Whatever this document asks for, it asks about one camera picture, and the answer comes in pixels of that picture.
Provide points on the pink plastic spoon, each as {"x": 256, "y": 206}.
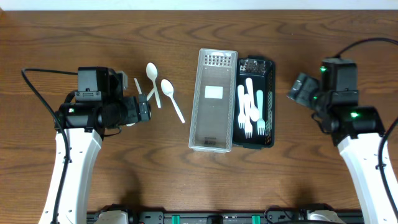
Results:
{"x": 254, "y": 112}

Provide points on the black plastic basket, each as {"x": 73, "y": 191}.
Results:
{"x": 262, "y": 72}

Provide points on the white plastic spoon, upright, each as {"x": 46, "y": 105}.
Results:
{"x": 152, "y": 74}

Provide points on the mint green plastic fork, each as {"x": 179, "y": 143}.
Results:
{"x": 260, "y": 122}

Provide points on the pale pink plastic fork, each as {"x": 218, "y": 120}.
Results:
{"x": 247, "y": 110}

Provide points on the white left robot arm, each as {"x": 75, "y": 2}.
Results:
{"x": 67, "y": 199}

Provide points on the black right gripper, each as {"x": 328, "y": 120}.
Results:
{"x": 299, "y": 90}

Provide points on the white plastic spoon, rightmost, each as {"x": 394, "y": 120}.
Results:
{"x": 168, "y": 90}

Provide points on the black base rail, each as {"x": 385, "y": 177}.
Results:
{"x": 315, "y": 213}

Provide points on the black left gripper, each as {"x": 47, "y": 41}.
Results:
{"x": 145, "y": 111}

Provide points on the white plastic spoon, small bowl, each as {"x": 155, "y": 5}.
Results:
{"x": 138, "y": 86}

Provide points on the white plastic spoon, crossed lower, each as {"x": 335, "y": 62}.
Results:
{"x": 148, "y": 98}

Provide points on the clear plastic basket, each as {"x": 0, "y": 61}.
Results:
{"x": 211, "y": 127}

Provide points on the white plastic fork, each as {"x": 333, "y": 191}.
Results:
{"x": 241, "y": 115}

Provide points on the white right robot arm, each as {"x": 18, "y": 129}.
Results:
{"x": 357, "y": 131}

